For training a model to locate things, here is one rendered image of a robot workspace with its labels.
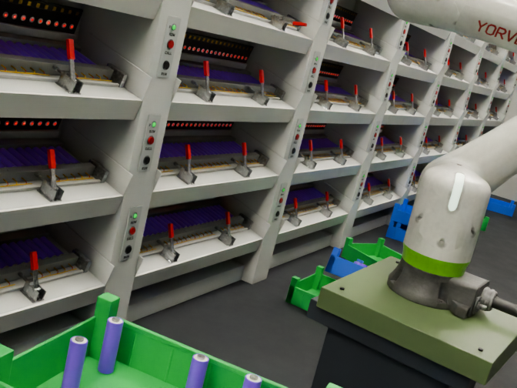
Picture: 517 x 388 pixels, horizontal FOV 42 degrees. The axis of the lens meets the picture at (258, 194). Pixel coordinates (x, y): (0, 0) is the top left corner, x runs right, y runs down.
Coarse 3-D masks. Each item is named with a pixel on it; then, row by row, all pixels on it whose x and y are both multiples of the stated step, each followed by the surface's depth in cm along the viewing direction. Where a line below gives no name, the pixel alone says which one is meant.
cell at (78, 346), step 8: (72, 336) 70; (80, 336) 70; (72, 344) 69; (80, 344) 69; (72, 352) 69; (80, 352) 69; (72, 360) 69; (80, 360) 70; (72, 368) 70; (80, 368) 70; (64, 376) 70; (72, 376) 70; (80, 376) 70; (64, 384) 70; (72, 384) 70
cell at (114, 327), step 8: (112, 320) 76; (120, 320) 76; (112, 328) 75; (120, 328) 76; (104, 336) 76; (112, 336) 75; (120, 336) 76; (104, 344) 76; (112, 344) 76; (104, 352) 76; (112, 352) 76; (104, 360) 76; (112, 360) 76; (104, 368) 76; (112, 368) 77
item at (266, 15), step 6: (204, 0) 154; (210, 0) 155; (216, 0) 157; (228, 0) 161; (234, 0) 163; (240, 6) 166; (246, 6) 168; (252, 6) 170; (246, 12) 166; (252, 12) 172; (258, 12) 174; (264, 12) 176; (270, 12) 178; (270, 18) 180; (288, 18) 187; (288, 24) 189
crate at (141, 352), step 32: (96, 320) 78; (0, 352) 61; (32, 352) 68; (64, 352) 74; (96, 352) 79; (128, 352) 79; (160, 352) 78; (192, 352) 76; (0, 384) 61; (32, 384) 70; (96, 384) 74; (128, 384) 76; (160, 384) 77; (224, 384) 75
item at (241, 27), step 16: (192, 0) 138; (272, 0) 196; (192, 16) 141; (208, 16) 145; (224, 16) 150; (240, 16) 161; (288, 16) 192; (304, 16) 191; (224, 32) 153; (240, 32) 159; (256, 32) 164; (272, 32) 171; (288, 32) 178; (304, 32) 192; (288, 48) 182; (304, 48) 190
